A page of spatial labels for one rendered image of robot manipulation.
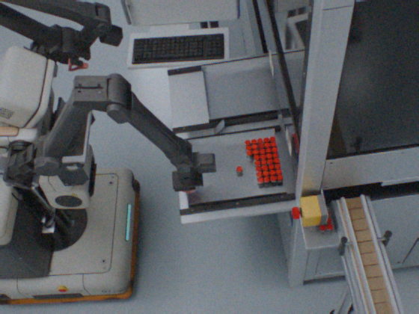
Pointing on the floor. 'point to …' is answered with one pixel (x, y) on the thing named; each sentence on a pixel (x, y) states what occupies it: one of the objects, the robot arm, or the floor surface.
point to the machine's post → (318, 112)
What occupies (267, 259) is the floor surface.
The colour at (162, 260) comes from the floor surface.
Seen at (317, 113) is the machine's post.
